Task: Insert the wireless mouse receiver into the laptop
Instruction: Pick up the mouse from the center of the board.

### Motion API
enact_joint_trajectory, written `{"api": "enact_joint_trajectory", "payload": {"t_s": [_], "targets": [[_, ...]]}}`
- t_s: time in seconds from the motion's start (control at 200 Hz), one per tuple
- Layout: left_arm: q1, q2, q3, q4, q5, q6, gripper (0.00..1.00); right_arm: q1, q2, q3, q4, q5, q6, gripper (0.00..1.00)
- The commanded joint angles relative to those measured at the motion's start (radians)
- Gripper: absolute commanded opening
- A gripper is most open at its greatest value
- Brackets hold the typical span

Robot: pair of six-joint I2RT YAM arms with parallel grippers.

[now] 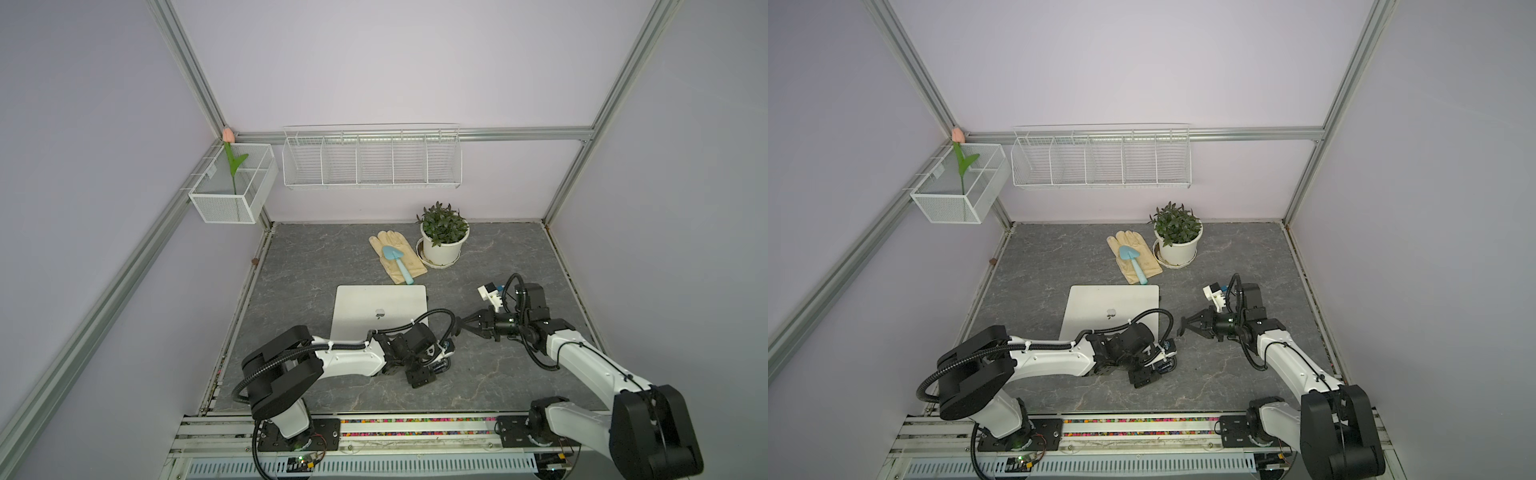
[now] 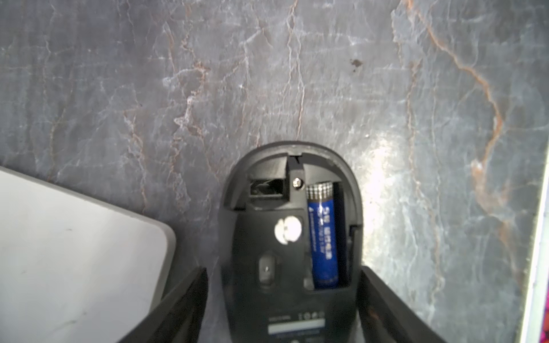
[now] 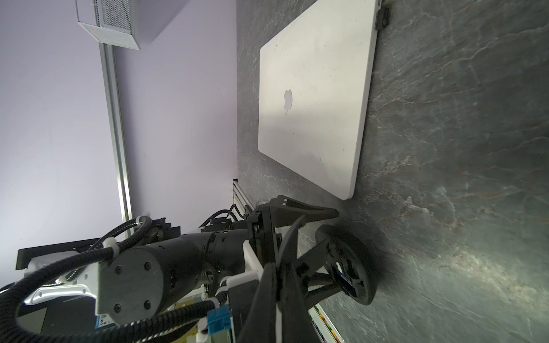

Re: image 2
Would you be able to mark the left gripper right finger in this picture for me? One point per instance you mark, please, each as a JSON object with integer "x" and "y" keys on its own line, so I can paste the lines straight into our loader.
{"x": 385, "y": 317}

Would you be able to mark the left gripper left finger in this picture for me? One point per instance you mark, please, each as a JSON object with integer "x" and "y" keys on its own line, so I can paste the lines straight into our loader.
{"x": 178, "y": 317}

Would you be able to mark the silver laptop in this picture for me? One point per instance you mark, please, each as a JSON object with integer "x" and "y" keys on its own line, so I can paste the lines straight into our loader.
{"x": 75, "y": 269}

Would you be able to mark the black wireless mouse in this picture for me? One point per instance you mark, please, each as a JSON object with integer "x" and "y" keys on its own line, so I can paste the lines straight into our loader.
{"x": 265, "y": 256}

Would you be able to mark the blue AA battery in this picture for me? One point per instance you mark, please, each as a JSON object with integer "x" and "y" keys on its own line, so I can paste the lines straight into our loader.
{"x": 323, "y": 243}

